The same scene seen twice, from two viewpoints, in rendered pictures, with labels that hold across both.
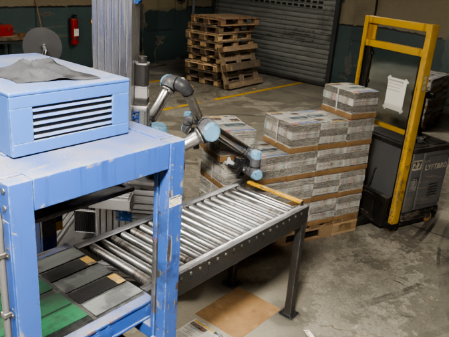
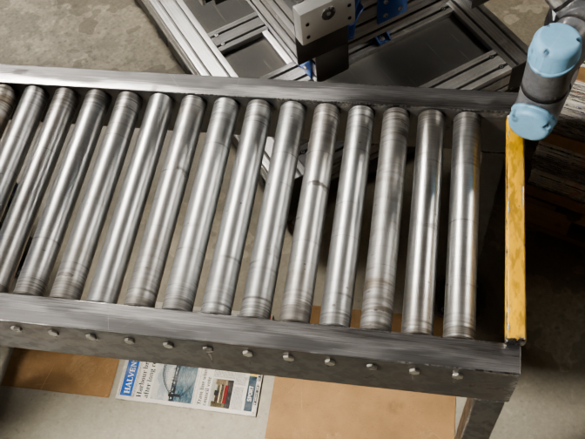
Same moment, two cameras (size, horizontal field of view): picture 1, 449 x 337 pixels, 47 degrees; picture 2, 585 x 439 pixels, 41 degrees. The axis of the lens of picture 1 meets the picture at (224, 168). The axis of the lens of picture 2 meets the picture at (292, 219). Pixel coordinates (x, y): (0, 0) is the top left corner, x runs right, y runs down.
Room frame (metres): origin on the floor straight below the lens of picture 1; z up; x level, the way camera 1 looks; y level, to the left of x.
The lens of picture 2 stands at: (2.53, -0.79, 1.93)
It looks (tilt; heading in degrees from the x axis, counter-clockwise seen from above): 57 degrees down; 67
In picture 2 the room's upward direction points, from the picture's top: 9 degrees counter-clockwise
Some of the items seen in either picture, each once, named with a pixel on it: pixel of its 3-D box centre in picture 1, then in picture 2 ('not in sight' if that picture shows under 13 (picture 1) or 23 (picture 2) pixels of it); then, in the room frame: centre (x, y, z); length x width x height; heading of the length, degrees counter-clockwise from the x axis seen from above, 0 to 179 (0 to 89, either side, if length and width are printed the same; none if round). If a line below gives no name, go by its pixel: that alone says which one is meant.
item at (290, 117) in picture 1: (292, 118); not in sight; (4.08, -0.52, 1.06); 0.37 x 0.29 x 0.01; 32
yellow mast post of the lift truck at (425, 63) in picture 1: (410, 130); not in sight; (4.32, -1.56, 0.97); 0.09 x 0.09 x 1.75; 32
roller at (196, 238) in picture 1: (187, 235); (65, 190); (2.50, 0.17, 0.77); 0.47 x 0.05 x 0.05; 51
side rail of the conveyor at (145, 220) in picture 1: (172, 217); (171, 102); (2.77, 0.28, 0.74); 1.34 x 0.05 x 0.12; 141
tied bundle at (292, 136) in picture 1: (290, 132); not in sight; (4.07, -0.52, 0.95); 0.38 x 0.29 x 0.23; 32
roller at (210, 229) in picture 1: (203, 227); (133, 195); (2.60, 0.09, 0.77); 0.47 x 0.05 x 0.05; 51
